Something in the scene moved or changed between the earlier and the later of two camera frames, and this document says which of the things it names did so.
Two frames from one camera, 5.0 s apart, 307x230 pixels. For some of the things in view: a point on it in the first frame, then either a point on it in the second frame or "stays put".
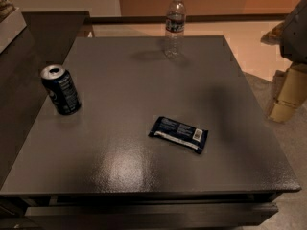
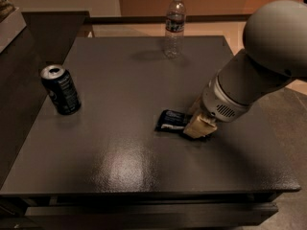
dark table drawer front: x=204 y=215 stays put
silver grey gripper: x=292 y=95 to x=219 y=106
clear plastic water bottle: x=175 y=23 stays put
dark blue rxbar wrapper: x=179 y=132 to x=173 y=121
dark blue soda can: x=59 y=85 stays put
